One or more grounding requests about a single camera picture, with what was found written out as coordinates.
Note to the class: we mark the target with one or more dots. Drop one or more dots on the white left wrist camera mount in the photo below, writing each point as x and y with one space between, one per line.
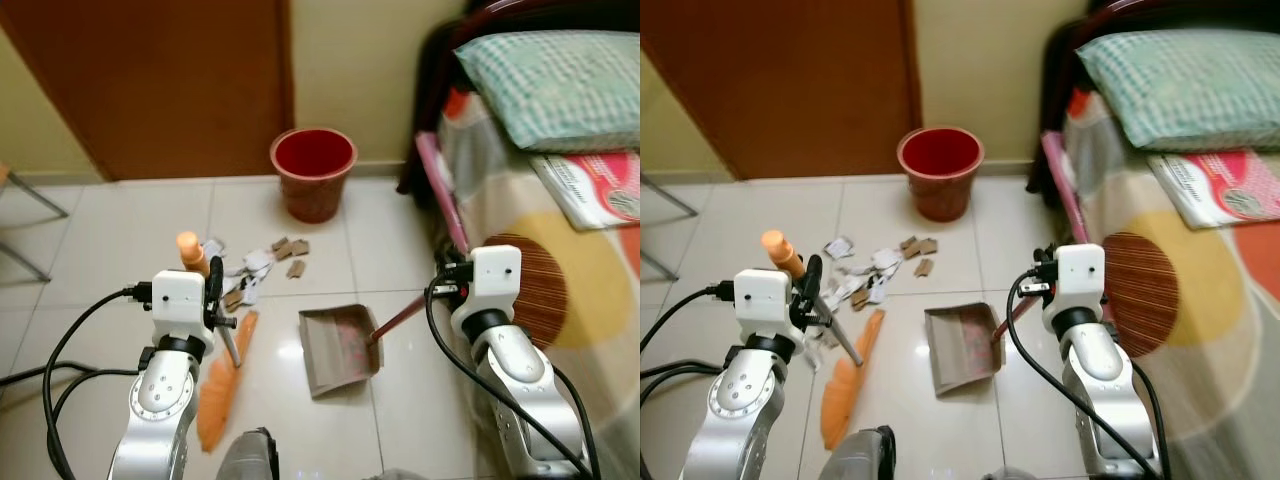
762 298
178 298

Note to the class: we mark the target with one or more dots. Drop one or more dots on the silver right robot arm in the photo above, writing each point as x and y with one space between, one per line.
515 380
1100 380

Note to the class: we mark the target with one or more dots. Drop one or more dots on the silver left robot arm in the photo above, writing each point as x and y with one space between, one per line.
740 400
160 400

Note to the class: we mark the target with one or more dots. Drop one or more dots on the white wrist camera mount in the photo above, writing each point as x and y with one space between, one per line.
1080 276
762 298
496 278
178 298

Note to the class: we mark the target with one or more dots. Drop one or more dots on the metal chair legs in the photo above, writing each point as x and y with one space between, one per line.
665 200
30 200

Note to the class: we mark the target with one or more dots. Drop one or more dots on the green checked pillow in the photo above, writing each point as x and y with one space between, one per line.
560 90
1190 90

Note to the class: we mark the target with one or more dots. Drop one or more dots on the brown wooden door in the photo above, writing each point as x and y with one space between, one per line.
790 80
150 80

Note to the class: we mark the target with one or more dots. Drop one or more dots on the red and white magazine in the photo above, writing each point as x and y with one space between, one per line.
595 190
1220 190

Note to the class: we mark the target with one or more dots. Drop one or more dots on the red plastic waste bin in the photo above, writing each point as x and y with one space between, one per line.
940 175
312 175

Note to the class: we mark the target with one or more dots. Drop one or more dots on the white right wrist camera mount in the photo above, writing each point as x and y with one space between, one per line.
1080 276
496 278

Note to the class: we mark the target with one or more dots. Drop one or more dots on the brown cardboard scrap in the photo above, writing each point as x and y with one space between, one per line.
928 246
296 268
860 299
924 267
300 247
909 247
233 300
281 248

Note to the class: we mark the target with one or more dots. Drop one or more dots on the grey robot leg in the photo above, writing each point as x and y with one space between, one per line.
250 458
865 455

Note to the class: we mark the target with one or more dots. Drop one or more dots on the bed with patterned sheet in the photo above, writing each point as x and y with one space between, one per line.
560 300
1200 330

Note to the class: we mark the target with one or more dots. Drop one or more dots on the dark wooden headboard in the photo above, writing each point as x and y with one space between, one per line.
430 90
1055 90

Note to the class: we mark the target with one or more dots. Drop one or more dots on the white paper scrap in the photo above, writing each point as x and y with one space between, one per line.
877 288
250 291
259 262
838 249
885 260
214 247

